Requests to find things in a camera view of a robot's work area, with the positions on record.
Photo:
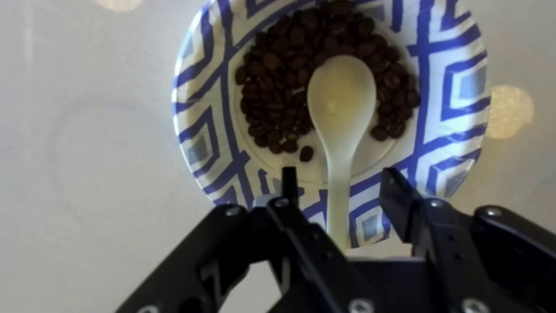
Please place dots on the pile of coffee beans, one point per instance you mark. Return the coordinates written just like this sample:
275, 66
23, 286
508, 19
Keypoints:
279, 74

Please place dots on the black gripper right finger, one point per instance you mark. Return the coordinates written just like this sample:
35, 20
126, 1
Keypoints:
480, 260

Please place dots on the patterned small bowl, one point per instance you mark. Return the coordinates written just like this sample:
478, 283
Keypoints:
202, 132

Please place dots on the white plastic spoon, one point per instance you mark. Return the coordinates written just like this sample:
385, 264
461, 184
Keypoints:
341, 97

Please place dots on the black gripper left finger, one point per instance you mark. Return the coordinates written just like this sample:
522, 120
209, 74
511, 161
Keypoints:
313, 253

